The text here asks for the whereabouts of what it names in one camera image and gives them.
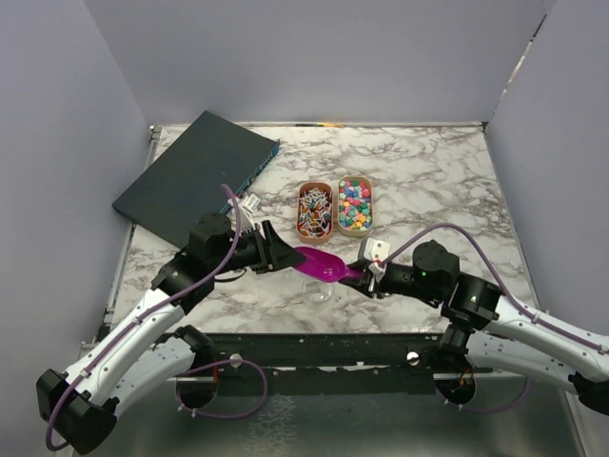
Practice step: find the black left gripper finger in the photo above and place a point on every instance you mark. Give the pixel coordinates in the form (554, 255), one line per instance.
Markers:
(272, 238)
(284, 256)

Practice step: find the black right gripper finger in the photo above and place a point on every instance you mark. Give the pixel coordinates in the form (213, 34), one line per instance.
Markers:
(366, 287)
(360, 265)

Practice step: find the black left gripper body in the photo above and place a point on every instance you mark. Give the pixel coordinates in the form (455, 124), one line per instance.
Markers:
(244, 254)

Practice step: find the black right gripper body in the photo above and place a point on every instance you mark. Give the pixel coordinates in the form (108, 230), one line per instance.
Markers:
(399, 278)

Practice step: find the purple plastic scoop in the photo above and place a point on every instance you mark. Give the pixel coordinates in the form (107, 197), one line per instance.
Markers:
(325, 266)

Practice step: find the pink tray of lollipops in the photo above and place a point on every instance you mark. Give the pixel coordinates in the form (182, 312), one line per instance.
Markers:
(315, 213)

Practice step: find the beige tray of star candies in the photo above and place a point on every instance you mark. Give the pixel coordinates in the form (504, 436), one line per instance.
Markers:
(354, 208)

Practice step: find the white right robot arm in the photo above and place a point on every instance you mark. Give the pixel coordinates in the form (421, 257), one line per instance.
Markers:
(487, 329)

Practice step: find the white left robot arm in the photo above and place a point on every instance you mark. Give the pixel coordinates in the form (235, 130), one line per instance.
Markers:
(81, 403)

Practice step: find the clear plastic jar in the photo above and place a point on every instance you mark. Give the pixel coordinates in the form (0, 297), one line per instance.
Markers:
(316, 292)

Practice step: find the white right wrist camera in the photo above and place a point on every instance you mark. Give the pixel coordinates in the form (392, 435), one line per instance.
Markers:
(374, 252)

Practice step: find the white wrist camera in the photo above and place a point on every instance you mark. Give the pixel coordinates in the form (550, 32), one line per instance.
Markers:
(374, 252)
(250, 203)

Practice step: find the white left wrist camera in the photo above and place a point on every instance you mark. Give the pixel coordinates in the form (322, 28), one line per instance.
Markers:
(250, 203)

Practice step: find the dark teal network switch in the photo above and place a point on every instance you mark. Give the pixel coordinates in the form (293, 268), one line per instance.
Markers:
(184, 182)

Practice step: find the black mounting rail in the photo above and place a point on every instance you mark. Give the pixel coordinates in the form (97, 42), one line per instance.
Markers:
(318, 364)

